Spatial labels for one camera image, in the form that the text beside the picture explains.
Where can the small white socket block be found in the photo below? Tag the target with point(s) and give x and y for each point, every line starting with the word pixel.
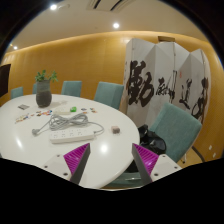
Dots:
pixel 61 111

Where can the recessed ceiling lights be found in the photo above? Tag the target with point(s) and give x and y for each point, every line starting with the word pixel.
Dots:
pixel 116 25

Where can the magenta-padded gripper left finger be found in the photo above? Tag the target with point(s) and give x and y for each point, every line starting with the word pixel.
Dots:
pixel 76 159

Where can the dark flat rectangular card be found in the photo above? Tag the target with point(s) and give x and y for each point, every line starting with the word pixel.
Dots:
pixel 23 107

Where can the small pinkish block charger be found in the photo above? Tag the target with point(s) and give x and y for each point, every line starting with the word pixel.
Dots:
pixel 115 129

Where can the potted plant in dark vase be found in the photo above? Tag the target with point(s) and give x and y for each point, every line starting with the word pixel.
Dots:
pixel 43 95

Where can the white power strip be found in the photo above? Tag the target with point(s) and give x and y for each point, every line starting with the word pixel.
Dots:
pixel 71 136

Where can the small green object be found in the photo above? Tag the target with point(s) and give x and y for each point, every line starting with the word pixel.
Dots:
pixel 73 109

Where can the ceiling air conditioner vent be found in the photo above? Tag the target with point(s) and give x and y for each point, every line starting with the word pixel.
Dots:
pixel 106 5

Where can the teal upholstered chair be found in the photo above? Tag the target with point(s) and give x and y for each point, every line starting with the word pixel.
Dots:
pixel 16 92
pixel 109 94
pixel 176 130
pixel 34 88
pixel 120 181
pixel 71 88

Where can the black bag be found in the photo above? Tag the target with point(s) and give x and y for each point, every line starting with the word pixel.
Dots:
pixel 153 141

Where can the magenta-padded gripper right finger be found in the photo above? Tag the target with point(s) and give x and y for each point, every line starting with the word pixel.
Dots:
pixel 146 159

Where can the small colourful stickers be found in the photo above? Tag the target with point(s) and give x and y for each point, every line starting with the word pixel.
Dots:
pixel 92 109
pixel 45 113

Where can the white folding screen with calligraphy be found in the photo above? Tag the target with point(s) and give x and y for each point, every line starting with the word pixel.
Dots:
pixel 156 66

